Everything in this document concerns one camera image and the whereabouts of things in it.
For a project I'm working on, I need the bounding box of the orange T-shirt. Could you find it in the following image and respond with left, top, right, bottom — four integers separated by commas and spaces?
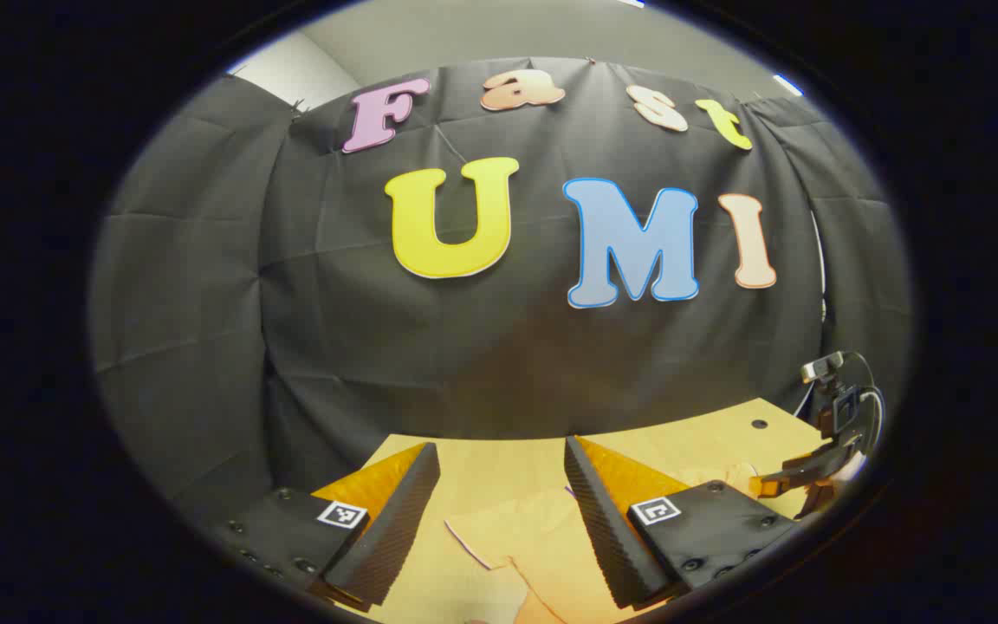
445, 464, 764, 624

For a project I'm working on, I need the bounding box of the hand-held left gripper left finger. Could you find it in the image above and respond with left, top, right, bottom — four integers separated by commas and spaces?
204, 442, 442, 613

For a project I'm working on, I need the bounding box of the white cable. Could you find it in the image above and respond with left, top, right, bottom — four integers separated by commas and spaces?
798, 208, 829, 417

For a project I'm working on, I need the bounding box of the black backdrop cloth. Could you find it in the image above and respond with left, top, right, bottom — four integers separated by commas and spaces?
90, 56, 914, 521

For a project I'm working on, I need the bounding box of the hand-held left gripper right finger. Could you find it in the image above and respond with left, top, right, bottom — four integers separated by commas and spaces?
563, 435, 800, 610

